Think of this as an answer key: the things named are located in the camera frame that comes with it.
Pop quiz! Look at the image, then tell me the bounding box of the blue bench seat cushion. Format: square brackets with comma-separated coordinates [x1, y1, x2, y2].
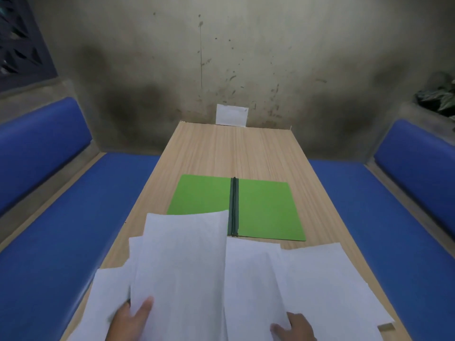
[0, 152, 163, 341]
[308, 159, 455, 341]

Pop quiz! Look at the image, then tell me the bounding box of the dark lattice window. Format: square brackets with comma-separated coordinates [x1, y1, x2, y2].
[0, 0, 57, 93]

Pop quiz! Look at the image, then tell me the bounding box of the green leafy plant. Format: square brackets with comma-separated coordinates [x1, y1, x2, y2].
[414, 72, 455, 121]

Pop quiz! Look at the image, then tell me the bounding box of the green folder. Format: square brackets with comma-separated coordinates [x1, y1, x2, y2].
[166, 173, 307, 242]

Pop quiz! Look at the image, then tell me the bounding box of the small white card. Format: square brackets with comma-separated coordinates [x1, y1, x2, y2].
[216, 104, 249, 127]

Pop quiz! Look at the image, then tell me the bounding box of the blue bench backrest cushion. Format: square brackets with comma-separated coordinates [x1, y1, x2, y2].
[0, 97, 93, 217]
[373, 118, 455, 242]

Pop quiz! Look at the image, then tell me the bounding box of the person's right hand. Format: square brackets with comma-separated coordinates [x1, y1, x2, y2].
[270, 311, 317, 341]

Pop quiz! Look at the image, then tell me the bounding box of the person's left hand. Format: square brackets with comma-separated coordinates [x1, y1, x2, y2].
[108, 296, 155, 341]

